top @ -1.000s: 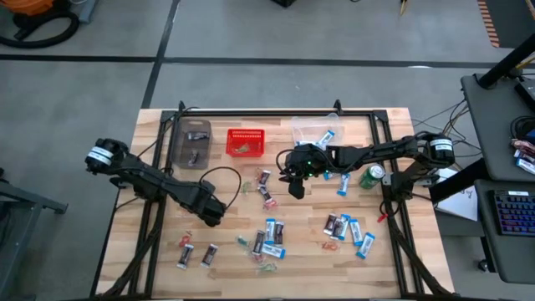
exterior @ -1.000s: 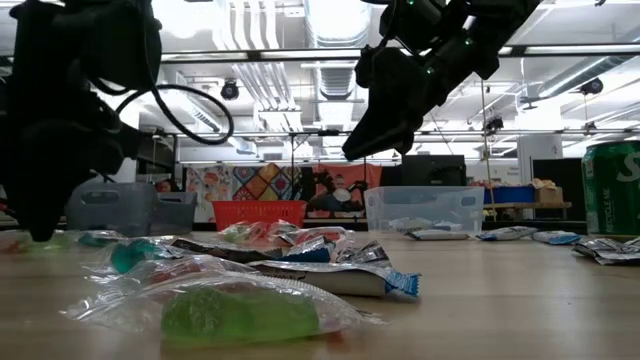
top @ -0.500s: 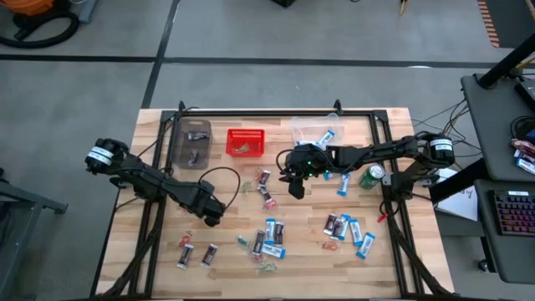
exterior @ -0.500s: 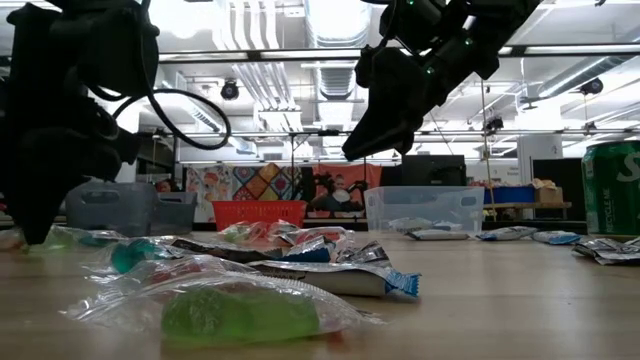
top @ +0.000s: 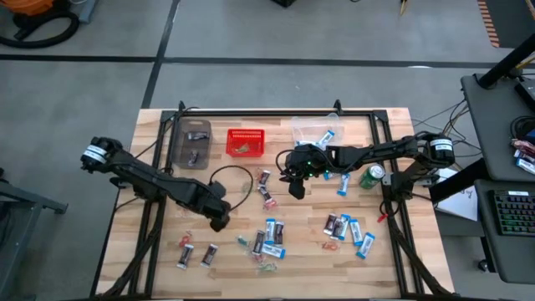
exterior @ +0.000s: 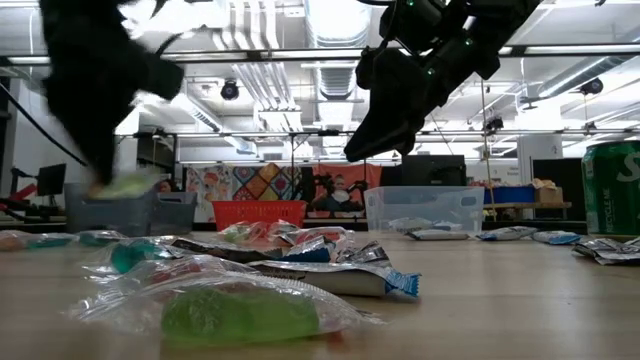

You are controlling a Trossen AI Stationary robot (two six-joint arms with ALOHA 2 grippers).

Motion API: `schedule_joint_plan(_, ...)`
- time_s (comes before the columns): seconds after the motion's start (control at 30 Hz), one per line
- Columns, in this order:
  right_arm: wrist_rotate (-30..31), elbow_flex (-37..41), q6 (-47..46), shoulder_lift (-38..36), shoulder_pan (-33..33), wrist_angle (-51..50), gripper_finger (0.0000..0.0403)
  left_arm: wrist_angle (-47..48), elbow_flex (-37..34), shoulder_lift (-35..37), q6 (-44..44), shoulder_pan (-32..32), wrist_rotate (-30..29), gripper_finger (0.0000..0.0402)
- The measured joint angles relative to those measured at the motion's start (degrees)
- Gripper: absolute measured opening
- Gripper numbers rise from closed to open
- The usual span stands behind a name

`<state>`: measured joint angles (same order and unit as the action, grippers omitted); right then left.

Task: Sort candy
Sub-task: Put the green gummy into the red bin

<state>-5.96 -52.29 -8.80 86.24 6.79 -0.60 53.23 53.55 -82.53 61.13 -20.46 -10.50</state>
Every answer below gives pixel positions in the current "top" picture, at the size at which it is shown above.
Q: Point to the red plastic basket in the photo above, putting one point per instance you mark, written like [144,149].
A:
[251,136]

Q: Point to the black slanted pole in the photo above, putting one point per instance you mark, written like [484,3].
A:
[505,64]

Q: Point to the white paper sheet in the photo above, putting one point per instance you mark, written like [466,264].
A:
[460,205]

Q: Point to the red snack packet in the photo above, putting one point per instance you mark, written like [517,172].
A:
[522,146]

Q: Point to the black mat orange striped edge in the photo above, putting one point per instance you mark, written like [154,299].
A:
[514,21]

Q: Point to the yellow wrapped gummy candy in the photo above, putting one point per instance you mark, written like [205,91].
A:
[242,148]

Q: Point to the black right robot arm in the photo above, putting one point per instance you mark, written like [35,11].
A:
[376,150]

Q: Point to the dark grey desk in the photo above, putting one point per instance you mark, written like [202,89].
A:
[510,259]
[493,138]

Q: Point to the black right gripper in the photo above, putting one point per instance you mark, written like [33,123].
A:
[303,161]

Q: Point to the grey translucent plastic bin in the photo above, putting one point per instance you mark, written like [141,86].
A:
[184,146]

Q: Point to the green soda can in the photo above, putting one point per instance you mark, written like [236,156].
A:
[372,175]

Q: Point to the green wrapped gummy candy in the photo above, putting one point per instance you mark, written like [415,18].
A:
[266,267]

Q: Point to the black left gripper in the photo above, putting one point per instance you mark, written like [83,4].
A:
[215,207]

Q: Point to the clear plastic bin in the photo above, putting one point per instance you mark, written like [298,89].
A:
[309,125]

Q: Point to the dark grey metal cart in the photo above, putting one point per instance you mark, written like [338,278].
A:
[33,200]

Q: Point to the red gummy candy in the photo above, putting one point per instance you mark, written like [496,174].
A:
[184,239]
[258,258]
[269,204]

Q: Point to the black backlit keyboard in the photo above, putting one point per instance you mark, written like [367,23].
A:
[516,213]

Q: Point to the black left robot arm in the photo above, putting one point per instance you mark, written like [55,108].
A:
[142,175]

